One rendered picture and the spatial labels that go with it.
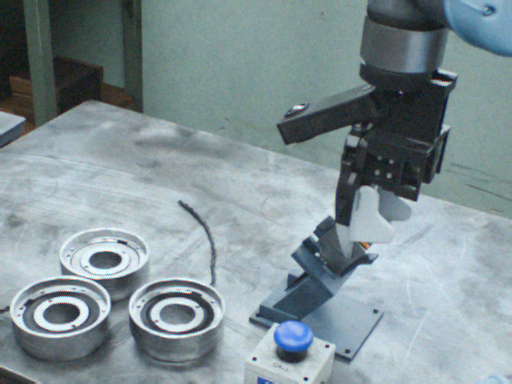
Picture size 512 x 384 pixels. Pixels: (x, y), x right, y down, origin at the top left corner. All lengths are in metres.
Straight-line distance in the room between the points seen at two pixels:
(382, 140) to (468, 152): 1.69
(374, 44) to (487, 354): 0.39
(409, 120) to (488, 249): 0.40
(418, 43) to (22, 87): 2.00
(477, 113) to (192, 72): 0.94
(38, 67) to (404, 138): 1.74
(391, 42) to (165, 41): 2.05
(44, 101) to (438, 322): 1.68
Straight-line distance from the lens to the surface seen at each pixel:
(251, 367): 0.80
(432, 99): 0.74
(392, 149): 0.76
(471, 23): 0.61
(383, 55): 0.73
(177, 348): 0.84
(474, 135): 2.42
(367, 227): 0.81
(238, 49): 2.60
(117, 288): 0.93
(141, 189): 1.16
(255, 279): 0.98
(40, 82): 2.41
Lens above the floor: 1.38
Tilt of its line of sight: 34 degrees down
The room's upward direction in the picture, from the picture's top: 4 degrees clockwise
